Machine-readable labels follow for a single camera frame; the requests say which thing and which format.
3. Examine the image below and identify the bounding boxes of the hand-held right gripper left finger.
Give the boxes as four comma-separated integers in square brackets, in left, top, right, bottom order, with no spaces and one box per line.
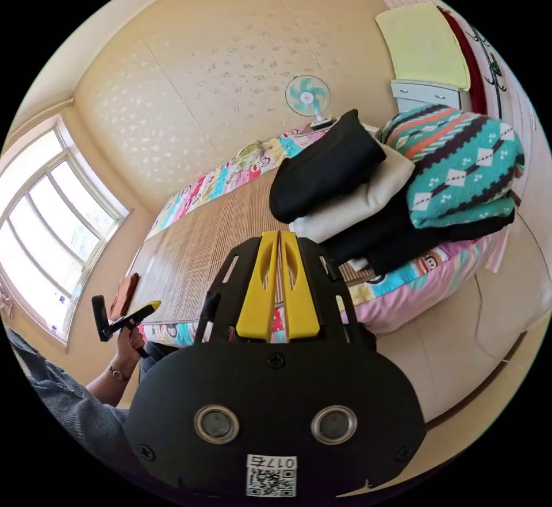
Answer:
[236,231,279,340]

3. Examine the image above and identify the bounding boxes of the person's body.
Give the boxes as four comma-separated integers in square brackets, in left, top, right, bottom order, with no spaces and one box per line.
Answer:
[6,327,180,489]

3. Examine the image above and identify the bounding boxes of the person's left hand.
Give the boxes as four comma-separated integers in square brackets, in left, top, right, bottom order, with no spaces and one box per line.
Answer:
[112,327,146,372]

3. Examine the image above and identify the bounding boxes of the pile of clothes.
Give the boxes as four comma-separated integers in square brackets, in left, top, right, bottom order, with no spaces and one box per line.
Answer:
[269,104,526,276]

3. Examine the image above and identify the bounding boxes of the small teal table fan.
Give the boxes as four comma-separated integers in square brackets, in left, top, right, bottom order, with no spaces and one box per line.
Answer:
[284,74,336,131]

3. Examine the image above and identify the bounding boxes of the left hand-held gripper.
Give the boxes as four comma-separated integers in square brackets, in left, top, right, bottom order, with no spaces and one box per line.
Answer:
[102,299,162,359]

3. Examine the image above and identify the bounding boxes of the pale yellow towel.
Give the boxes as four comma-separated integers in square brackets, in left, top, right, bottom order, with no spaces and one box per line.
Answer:
[374,1,472,92]

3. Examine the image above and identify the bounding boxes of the brown folded cloth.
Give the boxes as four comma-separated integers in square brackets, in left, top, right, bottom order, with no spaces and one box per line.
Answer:
[109,272,140,321]

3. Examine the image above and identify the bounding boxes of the grey cupboard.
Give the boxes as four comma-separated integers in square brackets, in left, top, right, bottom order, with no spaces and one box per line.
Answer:
[390,79,463,114]

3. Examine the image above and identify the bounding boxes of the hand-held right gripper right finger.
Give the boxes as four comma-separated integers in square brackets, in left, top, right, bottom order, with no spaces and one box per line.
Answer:
[280,231,322,341]

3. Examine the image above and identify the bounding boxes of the bed with woven mat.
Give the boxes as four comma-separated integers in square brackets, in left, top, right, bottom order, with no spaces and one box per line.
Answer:
[125,125,546,430]

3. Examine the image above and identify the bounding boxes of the window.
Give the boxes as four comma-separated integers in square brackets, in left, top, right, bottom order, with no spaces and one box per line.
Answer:
[0,122,131,345]

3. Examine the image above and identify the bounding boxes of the person's left forearm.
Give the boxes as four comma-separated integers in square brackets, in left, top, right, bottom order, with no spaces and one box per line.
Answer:
[85,361,133,408]

